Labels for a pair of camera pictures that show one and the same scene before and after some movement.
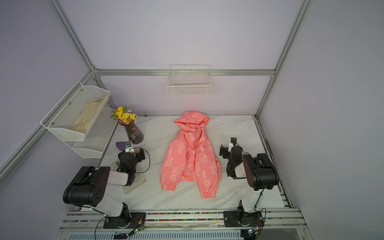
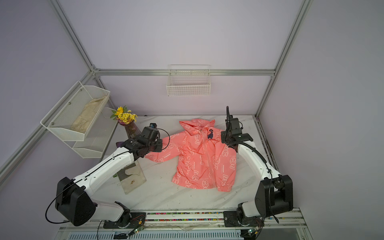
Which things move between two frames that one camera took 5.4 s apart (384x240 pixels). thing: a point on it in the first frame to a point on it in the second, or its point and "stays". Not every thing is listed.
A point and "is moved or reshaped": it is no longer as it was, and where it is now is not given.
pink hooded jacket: x=191 y=156 is moved or reshaped
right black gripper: x=224 y=151 to x=224 y=137
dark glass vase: x=135 y=134 stays
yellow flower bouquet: x=123 y=116 stays
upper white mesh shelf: x=77 y=112 stays
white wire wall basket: x=188 y=80 stays
